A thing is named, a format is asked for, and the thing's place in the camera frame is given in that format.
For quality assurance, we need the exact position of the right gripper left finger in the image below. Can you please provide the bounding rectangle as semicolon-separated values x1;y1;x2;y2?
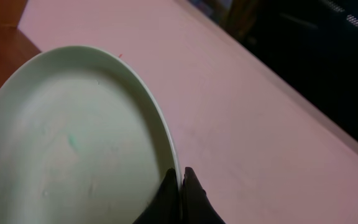
134;168;180;224

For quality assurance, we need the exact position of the mint plate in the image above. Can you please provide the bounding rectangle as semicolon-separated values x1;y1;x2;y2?
0;46;181;223

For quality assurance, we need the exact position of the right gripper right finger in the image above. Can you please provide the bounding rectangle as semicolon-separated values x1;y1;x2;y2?
182;167;225;224

